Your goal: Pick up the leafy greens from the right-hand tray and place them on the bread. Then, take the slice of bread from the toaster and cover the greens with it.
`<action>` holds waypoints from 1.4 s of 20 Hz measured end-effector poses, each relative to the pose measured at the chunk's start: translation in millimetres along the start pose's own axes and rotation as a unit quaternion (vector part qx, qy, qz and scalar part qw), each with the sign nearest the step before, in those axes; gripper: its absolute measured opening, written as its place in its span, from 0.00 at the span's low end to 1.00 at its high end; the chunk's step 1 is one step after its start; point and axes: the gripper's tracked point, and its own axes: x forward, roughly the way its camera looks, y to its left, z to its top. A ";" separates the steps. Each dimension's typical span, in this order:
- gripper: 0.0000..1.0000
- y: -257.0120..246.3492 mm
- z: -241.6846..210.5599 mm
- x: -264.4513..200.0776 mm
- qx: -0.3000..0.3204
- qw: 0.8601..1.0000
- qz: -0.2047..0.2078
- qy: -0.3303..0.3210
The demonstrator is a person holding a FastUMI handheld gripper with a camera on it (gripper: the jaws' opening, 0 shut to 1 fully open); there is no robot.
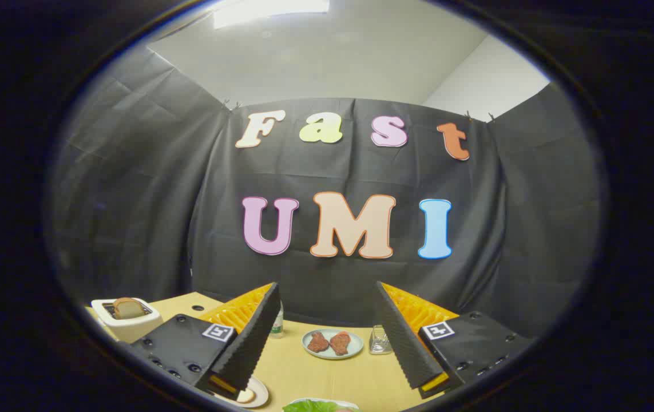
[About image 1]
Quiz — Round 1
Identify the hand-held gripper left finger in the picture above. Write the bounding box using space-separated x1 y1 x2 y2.
129 282 282 401

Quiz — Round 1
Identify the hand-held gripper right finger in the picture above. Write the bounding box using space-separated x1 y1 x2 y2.
375 280 534 400

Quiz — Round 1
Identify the green lettuce leaf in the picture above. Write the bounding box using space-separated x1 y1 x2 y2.
282 399 340 412

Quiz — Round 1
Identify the toasted bread slice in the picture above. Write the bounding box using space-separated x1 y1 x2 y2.
112 297 148 319

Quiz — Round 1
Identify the clear plastic water bottle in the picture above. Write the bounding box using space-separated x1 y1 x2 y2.
269 300 285 339

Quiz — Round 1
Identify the round white plate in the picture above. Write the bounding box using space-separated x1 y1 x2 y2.
215 376 270 409

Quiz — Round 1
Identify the light blue plate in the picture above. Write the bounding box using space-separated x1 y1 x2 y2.
302 328 364 361

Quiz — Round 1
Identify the oval white plate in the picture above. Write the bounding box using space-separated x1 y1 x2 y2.
288 397 360 412

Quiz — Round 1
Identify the white toaster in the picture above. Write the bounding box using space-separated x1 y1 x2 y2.
91 298 162 343

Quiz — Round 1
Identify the black backdrop cloth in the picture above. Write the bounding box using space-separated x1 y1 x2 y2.
52 46 602 344

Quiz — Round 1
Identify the ceiling light panel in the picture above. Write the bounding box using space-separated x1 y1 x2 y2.
212 0 331 29

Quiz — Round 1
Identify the metal wire utensil basket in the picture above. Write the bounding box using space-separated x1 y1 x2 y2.
369 324 394 356

